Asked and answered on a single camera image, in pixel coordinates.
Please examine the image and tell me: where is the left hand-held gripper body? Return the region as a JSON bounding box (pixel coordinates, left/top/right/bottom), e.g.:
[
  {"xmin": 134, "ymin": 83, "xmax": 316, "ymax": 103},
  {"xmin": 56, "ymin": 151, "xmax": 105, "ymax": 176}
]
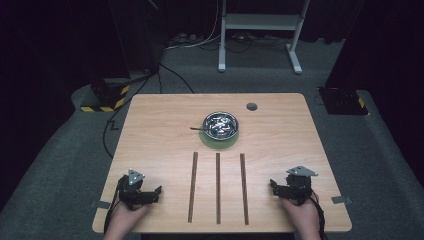
[{"xmin": 116, "ymin": 168, "xmax": 148, "ymax": 212}]

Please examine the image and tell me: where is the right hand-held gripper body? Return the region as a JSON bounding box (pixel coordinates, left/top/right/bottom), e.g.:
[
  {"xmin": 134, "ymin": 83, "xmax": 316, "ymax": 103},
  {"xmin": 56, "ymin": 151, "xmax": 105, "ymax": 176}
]
[{"xmin": 284, "ymin": 165, "xmax": 319, "ymax": 206}]

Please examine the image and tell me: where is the brown wooden chopstick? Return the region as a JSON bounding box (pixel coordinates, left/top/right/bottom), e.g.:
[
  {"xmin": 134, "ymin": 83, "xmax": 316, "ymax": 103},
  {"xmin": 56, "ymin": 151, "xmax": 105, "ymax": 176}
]
[
  {"xmin": 187, "ymin": 151, "xmax": 199, "ymax": 224},
  {"xmin": 239, "ymin": 153, "xmax": 250, "ymax": 226},
  {"xmin": 215, "ymin": 152, "xmax": 222, "ymax": 225}
]

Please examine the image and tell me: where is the shiny metal bowl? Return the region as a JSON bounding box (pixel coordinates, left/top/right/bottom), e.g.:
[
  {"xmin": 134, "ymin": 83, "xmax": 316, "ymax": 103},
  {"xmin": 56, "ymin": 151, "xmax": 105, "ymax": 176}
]
[{"xmin": 202, "ymin": 111, "xmax": 240, "ymax": 141}]

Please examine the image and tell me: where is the person's left hand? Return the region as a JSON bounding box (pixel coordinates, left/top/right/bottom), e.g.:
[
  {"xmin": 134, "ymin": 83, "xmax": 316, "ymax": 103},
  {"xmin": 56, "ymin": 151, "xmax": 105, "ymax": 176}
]
[{"xmin": 104, "ymin": 201, "xmax": 152, "ymax": 236}]

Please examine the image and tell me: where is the person's right hand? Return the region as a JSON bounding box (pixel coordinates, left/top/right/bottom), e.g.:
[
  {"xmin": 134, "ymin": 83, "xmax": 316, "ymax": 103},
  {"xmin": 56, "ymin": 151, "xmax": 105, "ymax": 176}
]
[{"xmin": 279, "ymin": 193, "xmax": 323, "ymax": 236}]

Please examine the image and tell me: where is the grey tape strip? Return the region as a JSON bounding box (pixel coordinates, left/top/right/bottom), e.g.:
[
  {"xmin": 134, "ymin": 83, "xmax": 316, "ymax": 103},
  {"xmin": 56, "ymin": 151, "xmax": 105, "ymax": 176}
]
[
  {"xmin": 90, "ymin": 200, "xmax": 112, "ymax": 210},
  {"xmin": 331, "ymin": 195, "xmax": 353, "ymax": 205}
]

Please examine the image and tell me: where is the heap of shiny metal pieces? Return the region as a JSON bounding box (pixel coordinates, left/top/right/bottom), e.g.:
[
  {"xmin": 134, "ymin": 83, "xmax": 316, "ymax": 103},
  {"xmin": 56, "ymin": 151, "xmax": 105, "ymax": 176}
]
[{"xmin": 206, "ymin": 115, "xmax": 235, "ymax": 137}]

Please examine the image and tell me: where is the black yellow striped stand base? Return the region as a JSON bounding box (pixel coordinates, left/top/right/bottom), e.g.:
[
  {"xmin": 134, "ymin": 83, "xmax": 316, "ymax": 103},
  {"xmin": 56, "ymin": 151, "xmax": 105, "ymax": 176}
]
[{"xmin": 80, "ymin": 78, "xmax": 131, "ymax": 113}]

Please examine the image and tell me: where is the dark power strip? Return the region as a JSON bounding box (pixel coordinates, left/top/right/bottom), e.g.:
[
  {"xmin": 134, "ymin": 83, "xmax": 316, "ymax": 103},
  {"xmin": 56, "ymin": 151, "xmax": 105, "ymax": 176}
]
[{"xmin": 168, "ymin": 32, "xmax": 203, "ymax": 47}]

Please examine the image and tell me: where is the white metal stand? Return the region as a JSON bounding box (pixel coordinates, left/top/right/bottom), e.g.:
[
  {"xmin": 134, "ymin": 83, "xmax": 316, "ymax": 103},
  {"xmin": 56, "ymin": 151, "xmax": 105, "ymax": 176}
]
[{"xmin": 217, "ymin": 0, "xmax": 311, "ymax": 75}]

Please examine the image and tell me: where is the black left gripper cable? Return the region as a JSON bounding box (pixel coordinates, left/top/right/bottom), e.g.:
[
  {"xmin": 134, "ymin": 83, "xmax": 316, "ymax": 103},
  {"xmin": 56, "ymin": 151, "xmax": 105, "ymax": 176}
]
[{"xmin": 103, "ymin": 184, "xmax": 122, "ymax": 234}]

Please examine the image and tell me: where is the black floor cable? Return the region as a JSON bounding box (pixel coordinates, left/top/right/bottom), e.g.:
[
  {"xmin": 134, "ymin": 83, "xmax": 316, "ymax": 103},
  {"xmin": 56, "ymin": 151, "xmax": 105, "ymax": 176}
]
[{"xmin": 101, "ymin": 62, "xmax": 196, "ymax": 160}]

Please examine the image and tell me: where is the white floor cable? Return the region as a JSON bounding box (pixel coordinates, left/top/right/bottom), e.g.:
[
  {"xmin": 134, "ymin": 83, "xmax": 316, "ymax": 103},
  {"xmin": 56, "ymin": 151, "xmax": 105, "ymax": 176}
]
[{"xmin": 164, "ymin": 0, "xmax": 224, "ymax": 52}]

